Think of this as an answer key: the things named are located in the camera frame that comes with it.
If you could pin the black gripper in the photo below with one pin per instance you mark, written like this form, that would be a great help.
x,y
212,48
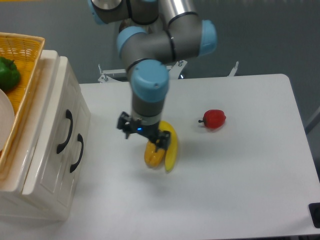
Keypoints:
x,y
147,127

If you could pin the white top drawer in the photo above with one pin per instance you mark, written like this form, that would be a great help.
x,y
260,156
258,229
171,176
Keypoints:
x,y
58,124

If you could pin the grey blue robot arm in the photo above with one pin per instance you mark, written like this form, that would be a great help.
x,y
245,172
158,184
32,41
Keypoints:
x,y
194,37

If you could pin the white drawer cabinet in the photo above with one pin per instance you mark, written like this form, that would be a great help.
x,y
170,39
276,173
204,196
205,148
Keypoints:
x,y
42,205

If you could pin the yellow bell pepper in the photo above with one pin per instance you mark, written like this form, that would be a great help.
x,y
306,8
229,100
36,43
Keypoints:
x,y
152,156

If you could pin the yellow banana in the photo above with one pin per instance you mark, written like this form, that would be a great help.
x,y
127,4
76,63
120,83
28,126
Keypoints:
x,y
172,151

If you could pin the red bell pepper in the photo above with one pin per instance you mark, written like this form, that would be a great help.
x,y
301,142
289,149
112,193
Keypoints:
x,y
213,119

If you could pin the white plate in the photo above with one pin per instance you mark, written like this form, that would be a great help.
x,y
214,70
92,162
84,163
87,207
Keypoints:
x,y
7,117

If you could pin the yellow woven basket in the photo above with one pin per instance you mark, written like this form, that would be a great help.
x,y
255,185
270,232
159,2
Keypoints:
x,y
26,51

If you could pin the green bell pepper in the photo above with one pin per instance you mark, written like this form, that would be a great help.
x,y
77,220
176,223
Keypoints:
x,y
9,74

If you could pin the black corner object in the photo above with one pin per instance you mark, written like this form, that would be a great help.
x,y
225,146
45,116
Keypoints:
x,y
314,209

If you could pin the black lower drawer handle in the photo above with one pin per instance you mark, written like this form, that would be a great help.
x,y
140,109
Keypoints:
x,y
78,153

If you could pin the white table bracket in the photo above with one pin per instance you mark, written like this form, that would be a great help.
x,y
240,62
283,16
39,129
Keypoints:
x,y
234,70

